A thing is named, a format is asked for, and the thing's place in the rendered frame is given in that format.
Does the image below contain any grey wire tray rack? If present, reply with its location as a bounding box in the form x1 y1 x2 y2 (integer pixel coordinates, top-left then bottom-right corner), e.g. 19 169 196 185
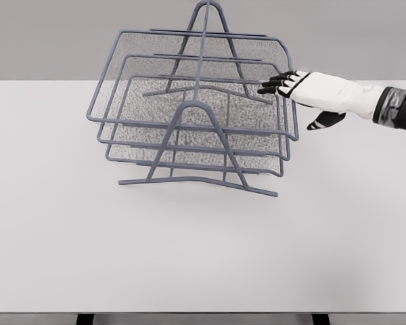
118 0 279 198

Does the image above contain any grey mesh file tray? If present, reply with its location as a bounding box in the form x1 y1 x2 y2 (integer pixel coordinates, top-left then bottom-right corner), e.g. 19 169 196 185
85 29 300 143
96 53 292 160
104 75 286 179

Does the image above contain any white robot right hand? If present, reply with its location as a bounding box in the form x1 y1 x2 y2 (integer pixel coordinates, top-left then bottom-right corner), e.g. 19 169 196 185
256 70 348 132

